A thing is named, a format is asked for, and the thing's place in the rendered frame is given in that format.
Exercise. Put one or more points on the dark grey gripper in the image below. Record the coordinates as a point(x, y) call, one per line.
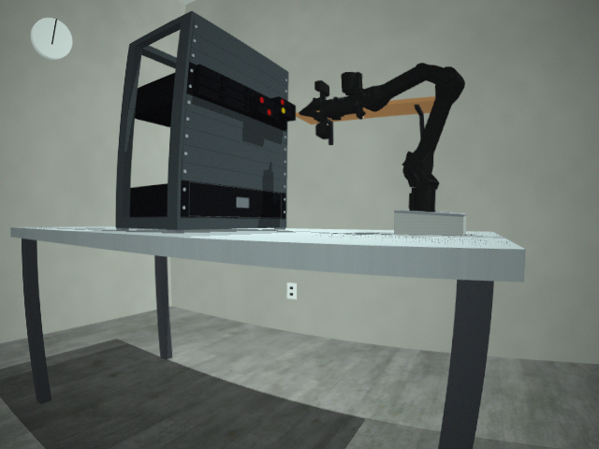
point(328, 108)

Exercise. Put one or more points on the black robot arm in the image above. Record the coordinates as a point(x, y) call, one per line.
point(448, 87)

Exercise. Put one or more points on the dark grey server rack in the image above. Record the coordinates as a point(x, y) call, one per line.
point(226, 158)

